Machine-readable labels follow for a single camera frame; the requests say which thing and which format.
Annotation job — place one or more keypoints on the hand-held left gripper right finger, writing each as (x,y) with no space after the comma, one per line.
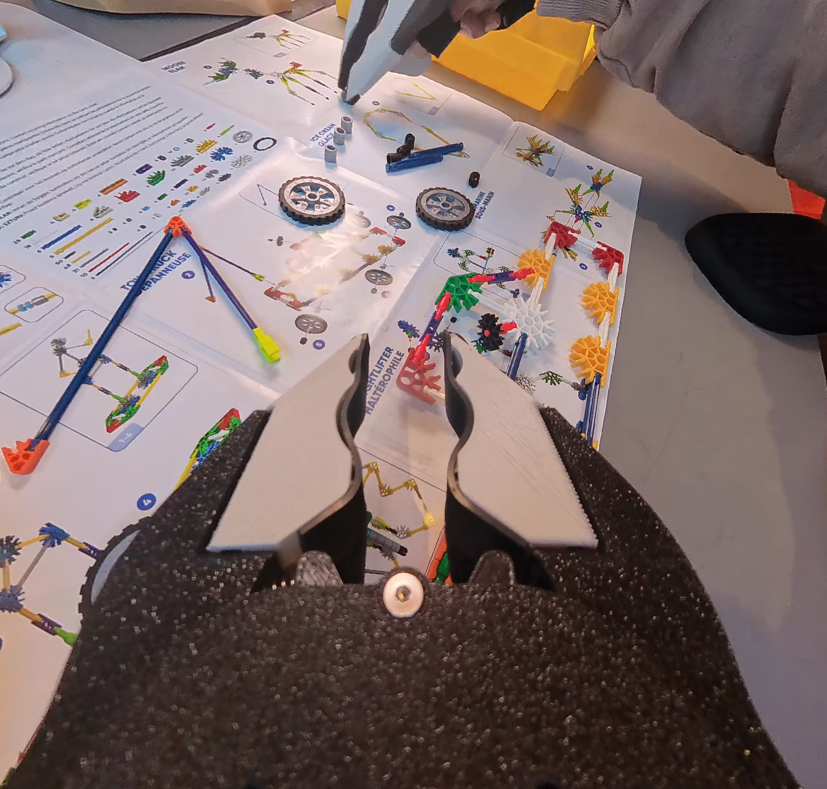
(517,479)

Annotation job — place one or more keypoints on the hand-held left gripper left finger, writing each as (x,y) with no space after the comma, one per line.
(291,479)

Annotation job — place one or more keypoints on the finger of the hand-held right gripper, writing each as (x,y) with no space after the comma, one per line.
(375,33)
(437,7)

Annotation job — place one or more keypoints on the yellow plastic bin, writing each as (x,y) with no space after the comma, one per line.
(530,66)

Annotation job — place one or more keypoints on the colourful construction toy model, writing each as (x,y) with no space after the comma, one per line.
(530,324)

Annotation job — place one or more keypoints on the small black toy wheel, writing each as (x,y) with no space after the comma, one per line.
(446,208)
(97,570)
(312,200)

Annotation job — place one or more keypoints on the grey desk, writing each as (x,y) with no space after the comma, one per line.
(724,479)

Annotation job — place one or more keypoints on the blue rod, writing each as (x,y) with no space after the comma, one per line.
(433,156)

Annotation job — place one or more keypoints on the blue rod V-shaped assembly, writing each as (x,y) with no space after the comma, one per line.
(97,350)

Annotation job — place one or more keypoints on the printed instruction sheet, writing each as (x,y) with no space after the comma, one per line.
(155,195)

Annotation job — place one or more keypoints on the black rounded object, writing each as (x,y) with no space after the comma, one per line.
(763,272)

